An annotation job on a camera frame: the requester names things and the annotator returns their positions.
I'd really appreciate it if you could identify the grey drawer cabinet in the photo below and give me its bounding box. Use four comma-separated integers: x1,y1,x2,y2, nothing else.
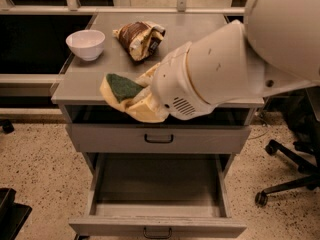
52,12,263,240

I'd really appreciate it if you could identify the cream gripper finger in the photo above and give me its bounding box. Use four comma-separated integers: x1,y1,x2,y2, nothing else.
135,63,159,87
114,87,150,114

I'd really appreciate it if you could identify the black office chair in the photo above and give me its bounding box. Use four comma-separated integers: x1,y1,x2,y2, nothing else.
254,87,320,208

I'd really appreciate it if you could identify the black box at left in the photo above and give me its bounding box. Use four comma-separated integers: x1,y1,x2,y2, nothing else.
0,188,32,240

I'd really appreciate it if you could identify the brown chip bag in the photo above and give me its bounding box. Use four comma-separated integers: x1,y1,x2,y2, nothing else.
113,21,166,61

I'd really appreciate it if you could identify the white ceramic bowl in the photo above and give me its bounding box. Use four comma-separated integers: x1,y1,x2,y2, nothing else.
66,30,105,61

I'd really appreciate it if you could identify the closed grey upper drawer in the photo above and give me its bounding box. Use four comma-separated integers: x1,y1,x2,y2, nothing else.
66,124,250,154

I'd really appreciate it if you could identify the open grey lower drawer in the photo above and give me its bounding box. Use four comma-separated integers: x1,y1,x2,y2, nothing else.
69,154,246,240

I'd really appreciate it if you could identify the green yellow sponge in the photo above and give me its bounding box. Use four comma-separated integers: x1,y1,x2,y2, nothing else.
100,73,143,112

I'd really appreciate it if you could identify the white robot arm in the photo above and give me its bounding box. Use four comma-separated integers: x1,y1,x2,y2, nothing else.
117,0,320,123

